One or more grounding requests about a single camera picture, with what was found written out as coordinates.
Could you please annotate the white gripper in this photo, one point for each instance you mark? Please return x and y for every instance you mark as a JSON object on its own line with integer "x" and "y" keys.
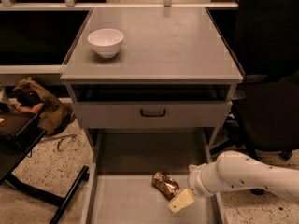
{"x": 196, "y": 181}

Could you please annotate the crushed orange soda can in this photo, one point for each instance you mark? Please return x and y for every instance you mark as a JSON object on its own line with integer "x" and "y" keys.
{"x": 165, "y": 184}

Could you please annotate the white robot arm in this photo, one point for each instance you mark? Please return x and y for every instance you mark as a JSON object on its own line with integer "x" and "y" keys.
{"x": 233, "y": 171}

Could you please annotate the grey open middle drawer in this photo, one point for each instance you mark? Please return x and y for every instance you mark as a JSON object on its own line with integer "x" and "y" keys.
{"x": 120, "y": 189}

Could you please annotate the grey upper drawer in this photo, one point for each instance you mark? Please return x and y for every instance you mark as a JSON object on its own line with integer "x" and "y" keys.
{"x": 125, "y": 115}

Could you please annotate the grey drawer cabinet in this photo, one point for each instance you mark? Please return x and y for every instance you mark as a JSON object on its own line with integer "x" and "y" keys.
{"x": 160, "y": 92}

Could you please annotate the black office chair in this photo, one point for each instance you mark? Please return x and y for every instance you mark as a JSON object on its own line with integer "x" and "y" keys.
{"x": 267, "y": 117}

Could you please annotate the brown bag on floor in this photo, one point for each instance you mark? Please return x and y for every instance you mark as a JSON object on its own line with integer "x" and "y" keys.
{"x": 54, "y": 116}

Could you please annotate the white ceramic bowl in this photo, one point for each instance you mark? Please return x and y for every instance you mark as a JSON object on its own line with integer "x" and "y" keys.
{"x": 106, "y": 42}

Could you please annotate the black side table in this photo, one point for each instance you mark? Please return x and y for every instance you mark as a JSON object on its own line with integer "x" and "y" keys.
{"x": 53, "y": 167}

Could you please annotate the black box on table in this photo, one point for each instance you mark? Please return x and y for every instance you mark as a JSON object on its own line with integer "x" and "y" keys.
{"x": 15, "y": 128}

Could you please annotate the black drawer handle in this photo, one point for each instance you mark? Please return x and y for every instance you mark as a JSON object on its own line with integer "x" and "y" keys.
{"x": 152, "y": 114}

